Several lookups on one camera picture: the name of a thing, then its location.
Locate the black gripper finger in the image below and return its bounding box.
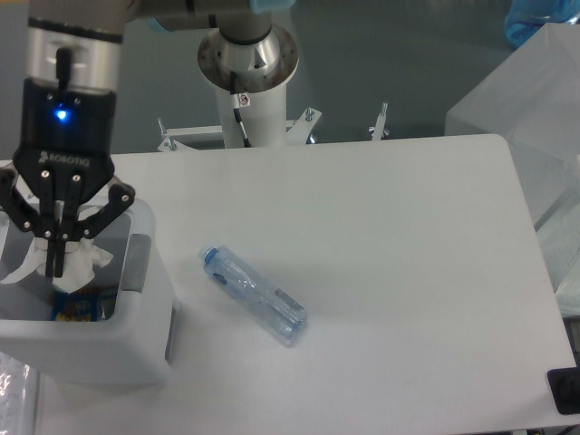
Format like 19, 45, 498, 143
53, 182, 135, 278
1, 164, 55, 277

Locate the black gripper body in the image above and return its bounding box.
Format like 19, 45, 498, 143
13, 78, 117, 213

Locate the clear plastic wrapper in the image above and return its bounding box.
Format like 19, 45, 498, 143
1, 238, 113, 294

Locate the crushed clear plastic bottle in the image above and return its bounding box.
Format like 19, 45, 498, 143
198, 246, 308, 347

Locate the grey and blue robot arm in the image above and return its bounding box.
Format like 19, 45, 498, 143
1, 1, 299, 278

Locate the white trash can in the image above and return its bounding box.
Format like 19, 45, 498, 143
1, 199, 179, 384

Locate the blue yellow snack packet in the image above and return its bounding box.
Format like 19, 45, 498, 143
51, 285, 118, 323

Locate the clear plastic sheet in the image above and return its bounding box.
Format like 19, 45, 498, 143
1, 353, 39, 434

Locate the translucent plastic box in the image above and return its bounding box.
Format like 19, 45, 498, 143
445, 24, 579, 318

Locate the blue plastic bag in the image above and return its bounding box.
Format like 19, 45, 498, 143
504, 0, 579, 48

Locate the black device at table edge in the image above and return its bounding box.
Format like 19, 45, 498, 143
547, 367, 580, 415

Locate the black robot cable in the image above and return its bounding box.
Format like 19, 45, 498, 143
228, 71, 253, 149

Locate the white metal base frame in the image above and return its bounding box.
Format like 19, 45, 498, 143
157, 101, 390, 152

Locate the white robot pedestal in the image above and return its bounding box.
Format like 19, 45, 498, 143
198, 24, 299, 149

